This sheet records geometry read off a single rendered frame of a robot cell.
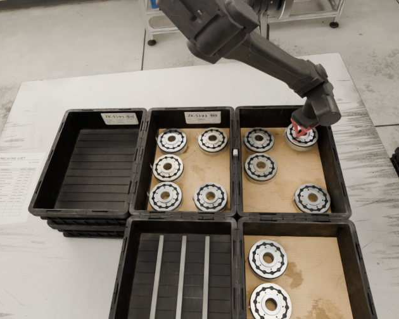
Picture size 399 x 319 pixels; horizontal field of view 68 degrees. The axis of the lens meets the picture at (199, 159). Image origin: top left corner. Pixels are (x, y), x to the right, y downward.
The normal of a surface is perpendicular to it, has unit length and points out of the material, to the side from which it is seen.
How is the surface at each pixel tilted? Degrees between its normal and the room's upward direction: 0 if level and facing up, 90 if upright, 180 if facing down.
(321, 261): 0
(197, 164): 0
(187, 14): 73
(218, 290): 0
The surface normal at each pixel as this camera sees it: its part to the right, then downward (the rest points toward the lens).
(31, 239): -0.07, -0.54
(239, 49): 0.30, 0.90
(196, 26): -0.23, 0.64
